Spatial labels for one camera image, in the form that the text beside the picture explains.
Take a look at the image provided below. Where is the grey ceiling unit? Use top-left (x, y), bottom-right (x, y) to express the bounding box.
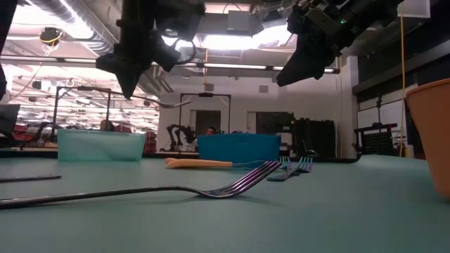
top-left (226, 9), bottom-right (255, 35)

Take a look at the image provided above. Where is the wooden background table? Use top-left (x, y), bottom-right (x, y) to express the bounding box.
top-left (0, 141), bottom-right (59, 153)

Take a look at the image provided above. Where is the yellow hanging cable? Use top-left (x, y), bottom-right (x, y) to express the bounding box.
top-left (399, 15), bottom-right (408, 158)

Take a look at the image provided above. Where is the ceiling cable reel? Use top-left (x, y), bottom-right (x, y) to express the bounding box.
top-left (38, 26), bottom-right (65, 47)

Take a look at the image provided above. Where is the green table mat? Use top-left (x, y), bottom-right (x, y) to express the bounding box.
top-left (0, 154), bottom-right (450, 253)

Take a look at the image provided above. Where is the black rig frame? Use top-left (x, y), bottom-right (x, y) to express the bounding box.
top-left (178, 91), bottom-right (233, 141)
top-left (52, 85), bottom-right (113, 141)

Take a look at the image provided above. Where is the black cabinet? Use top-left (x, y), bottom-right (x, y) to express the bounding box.
top-left (290, 118), bottom-right (338, 159)

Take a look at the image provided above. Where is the bright ceiling light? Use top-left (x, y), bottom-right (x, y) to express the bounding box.
top-left (161, 24), bottom-right (300, 51)

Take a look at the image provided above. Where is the whiteboard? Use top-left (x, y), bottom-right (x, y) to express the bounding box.
top-left (356, 99), bottom-right (405, 157)

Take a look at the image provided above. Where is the blue plastic bin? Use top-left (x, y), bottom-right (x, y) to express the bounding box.
top-left (196, 133), bottom-right (282, 164)

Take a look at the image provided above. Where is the white ceiling box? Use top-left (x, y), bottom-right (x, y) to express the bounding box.
top-left (397, 0), bottom-right (432, 18)

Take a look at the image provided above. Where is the dark window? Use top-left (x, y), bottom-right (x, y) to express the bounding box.
top-left (255, 111), bottom-right (295, 135)

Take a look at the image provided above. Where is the dark doorway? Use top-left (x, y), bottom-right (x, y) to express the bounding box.
top-left (194, 110), bottom-right (222, 136)

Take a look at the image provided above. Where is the silver ventilation duct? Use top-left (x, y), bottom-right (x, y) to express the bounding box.
top-left (20, 0), bottom-right (175, 94)

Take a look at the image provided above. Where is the translucent teal plastic bin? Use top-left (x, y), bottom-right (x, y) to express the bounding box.
top-left (57, 129), bottom-right (147, 162)

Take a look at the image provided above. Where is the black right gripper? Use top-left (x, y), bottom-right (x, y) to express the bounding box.
top-left (276, 0), bottom-right (356, 88)

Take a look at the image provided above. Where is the orange plastic bin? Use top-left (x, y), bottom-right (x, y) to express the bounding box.
top-left (404, 77), bottom-right (450, 201)

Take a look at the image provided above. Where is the dark monitor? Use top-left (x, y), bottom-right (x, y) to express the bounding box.
top-left (0, 103), bottom-right (21, 134)

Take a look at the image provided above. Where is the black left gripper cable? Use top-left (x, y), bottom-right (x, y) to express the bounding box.
top-left (174, 37), bottom-right (198, 67)

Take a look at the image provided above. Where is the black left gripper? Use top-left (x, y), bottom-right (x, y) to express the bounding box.
top-left (95, 0), bottom-right (207, 99)

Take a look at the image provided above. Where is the long LED light bar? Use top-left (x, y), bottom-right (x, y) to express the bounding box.
top-left (0, 54), bottom-right (341, 74)

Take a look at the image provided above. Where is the black perforated cart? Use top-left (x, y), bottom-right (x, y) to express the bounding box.
top-left (353, 122), bottom-right (399, 157)

